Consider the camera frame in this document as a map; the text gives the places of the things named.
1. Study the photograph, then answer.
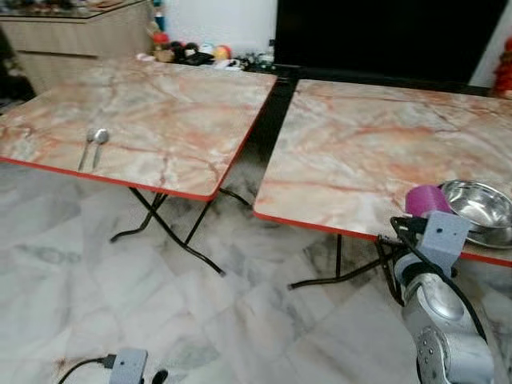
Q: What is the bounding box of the purple plastic cup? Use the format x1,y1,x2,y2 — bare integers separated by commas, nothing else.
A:
404,185,454,219

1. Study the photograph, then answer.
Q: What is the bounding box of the black television screen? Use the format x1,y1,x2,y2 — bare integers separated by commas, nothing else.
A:
274,0,510,82

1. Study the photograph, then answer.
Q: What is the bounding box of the blue and gold trophy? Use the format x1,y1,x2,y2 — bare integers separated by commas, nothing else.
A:
150,0,166,34

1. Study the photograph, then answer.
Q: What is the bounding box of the steel fork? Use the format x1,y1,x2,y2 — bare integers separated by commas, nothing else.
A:
77,131,96,172

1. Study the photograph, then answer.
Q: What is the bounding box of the marble pattern folding table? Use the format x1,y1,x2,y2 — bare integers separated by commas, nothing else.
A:
0,58,278,276
253,78,512,291

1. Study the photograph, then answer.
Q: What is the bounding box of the steel bowl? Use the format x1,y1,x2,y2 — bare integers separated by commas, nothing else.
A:
440,180,512,231

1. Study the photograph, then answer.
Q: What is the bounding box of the light wooden cabinet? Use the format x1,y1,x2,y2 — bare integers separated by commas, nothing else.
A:
0,0,158,94

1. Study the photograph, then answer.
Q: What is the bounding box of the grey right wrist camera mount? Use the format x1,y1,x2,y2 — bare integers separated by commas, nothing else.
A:
415,210,474,278

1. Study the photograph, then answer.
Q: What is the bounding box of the red lid jar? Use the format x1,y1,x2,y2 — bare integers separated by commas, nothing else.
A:
152,32,174,64

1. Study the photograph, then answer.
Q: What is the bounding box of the steel spoon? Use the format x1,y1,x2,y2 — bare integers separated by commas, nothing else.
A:
90,128,111,170

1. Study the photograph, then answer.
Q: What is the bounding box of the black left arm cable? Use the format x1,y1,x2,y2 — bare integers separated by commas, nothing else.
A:
56,355,118,384

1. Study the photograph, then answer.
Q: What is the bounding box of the red figurine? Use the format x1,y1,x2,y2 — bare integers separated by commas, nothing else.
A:
491,36,512,98

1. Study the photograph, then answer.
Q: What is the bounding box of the steel plate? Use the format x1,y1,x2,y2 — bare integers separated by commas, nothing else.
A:
464,224,512,250

